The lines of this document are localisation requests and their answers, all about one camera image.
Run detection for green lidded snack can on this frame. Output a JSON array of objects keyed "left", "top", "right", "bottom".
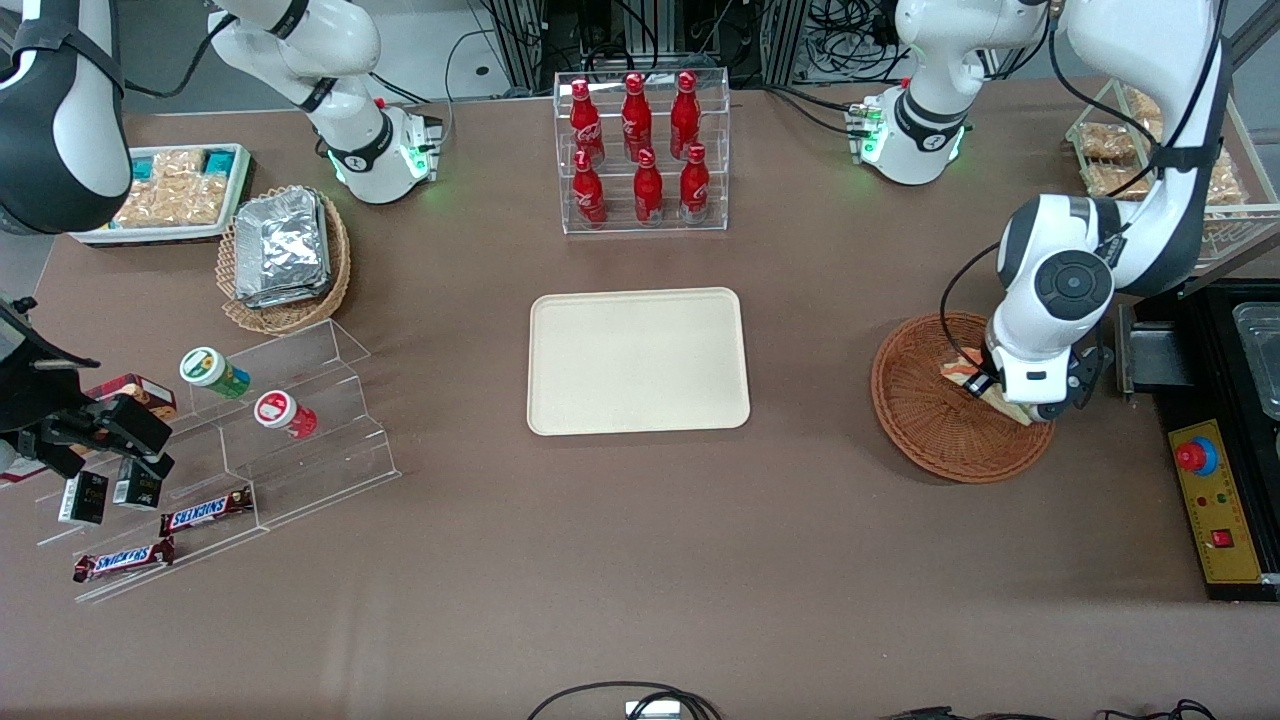
[{"left": 179, "top": 346, "right": 252, "bottom": 400}]

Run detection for thin black cables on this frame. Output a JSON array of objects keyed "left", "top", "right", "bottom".
[{"left": 880, "top": 698, "right": 1219, "bottom": 720}]

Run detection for red cola bottle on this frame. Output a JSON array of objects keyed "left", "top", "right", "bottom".
[
  {"left": 633, "top": 148, "right": 664, "bottom": 226},
  {"left": 670, "top": 71, "right": 701, "bottom": 160},
  {"left": 679, "top": 143, "right": 711, "bottom": 224},
  {"left": 572, "top": 148, "right": 608, "bottom": 227},
  {"left": 622, "top": 72, "right": 653, "bottom": 161},
  {"left": 569, "top": 79, "right": 606, "bottom": 167}
]

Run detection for yellow control panel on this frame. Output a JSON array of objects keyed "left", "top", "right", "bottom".
[{"left": 1168, "top": 418, "right": 1266, "bottom": 586}]

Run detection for aluminium frame with cables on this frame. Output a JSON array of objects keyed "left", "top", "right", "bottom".
[{"left": 470, "top": 0, "right": 906, "bottom": 91}]

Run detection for cream rectangular tray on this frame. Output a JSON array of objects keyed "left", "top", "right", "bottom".
[{"left": 527, "top": 287, "right": 751, "bottom": 437}]

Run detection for clear acrylic bottle rack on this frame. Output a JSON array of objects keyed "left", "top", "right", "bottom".
[{"left": 553, "top": 68, "right": 731, "bottom": 236}]

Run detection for white wire rack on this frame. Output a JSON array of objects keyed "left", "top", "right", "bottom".
[{"left": 1065, "top": 78, "right": 1280, "bottom": 267}]

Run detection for silver foil package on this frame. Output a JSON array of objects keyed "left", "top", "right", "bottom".
[{"left": 234, "top": 187, "right": 332, "bottom": 310}]

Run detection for brown Snickers bar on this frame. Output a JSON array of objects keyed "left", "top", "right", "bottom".
[
  {"left": 159, "top": 486, "right": 255, "bottom": 538},
  {"left": 72, "top": 538, "right": 176, "bottom": 584}
]

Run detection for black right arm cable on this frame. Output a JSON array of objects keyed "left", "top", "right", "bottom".
[{"left": 120, "top": 14, "right": 237, "bottom": 100}]

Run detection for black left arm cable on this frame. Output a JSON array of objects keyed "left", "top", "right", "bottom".
[{"left": 938, "top": 0, "right": 1229, "bottom": 353}]

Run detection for grey metal block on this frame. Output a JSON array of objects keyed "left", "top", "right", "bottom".
[{"left": 1117, "top": 305, "right": 1196, "bottom": 401}]

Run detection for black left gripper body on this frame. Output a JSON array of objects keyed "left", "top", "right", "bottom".
[{"left": 1068, "top": 344, "right": 1114, "bottom": 412}]

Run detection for tan wicker basket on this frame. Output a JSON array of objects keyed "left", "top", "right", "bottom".
[{"left": 216, "top": 188, "right": 352, "bottom": 336}]

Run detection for red lidded snack can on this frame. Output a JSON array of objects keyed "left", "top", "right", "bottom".
[{"left": 253, "top": 390, "right": 319, "bottom": 441}]

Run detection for black control box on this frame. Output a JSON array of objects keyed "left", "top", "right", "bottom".
[{"left": 1115, "top": 280, "right": 1280, "bottom": 603}]

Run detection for clear plastic container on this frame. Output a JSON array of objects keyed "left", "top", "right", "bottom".
[{"left": 1232, "top": 303, "right": 1280, "bottom": 421}]

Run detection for beige snack bag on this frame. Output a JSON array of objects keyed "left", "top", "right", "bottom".
[{"left": 112, "top": 149, "right": 229, "bottom": 229}]

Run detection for round brown wicker basket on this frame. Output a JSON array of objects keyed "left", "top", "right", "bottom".
[{"left": 870, "top": 311, "right": 1058, "bottom": 485}]

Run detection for black cable loop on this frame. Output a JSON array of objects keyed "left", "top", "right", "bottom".
[{"left": 527, "top": 682, "right": 723, "bottom": 720}]

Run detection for triangle sandwich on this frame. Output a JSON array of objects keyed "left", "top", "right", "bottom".
[{"left": 940, "top": 345, "right": 1036, "bottom": 428}]

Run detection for red brown carton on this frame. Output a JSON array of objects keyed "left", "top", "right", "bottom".
[{"left": 85, "top": 373, "right": 178, "bottom": 421}]

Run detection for clear acrylic stepped stand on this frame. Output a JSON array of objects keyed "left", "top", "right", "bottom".
[{"left": 35, "top": 318, "right": 403, "bottom": 605}]

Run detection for white plastic snack tray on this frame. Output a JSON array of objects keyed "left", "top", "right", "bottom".
[{"left": 70, "top": 143, "right": 254, "bottom": 247}]

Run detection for small black box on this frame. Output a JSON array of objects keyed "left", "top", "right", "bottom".
[
  {"left": 57, "top": 470, "right": 109, "bottom": 526},
  {"left": 112, "top": 460, "right": 163, "bottom": 511}
]

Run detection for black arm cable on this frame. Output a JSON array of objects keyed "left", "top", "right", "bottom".
[
  {"left": 120, "top": 14, "right": 237, "bottom": 100},
  {"left": 938, "top": 0, "right": 1229, "bottom": 353}
]

